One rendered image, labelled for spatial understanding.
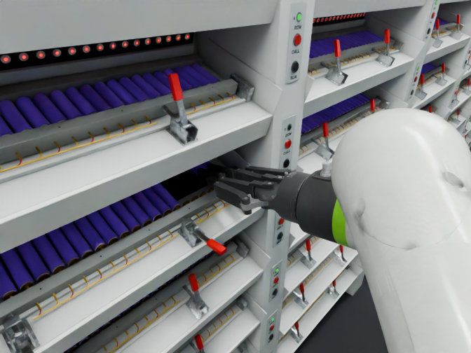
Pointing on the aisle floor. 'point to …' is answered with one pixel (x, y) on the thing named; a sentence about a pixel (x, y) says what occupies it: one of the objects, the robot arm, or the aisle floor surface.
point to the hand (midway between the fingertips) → (216, 176)
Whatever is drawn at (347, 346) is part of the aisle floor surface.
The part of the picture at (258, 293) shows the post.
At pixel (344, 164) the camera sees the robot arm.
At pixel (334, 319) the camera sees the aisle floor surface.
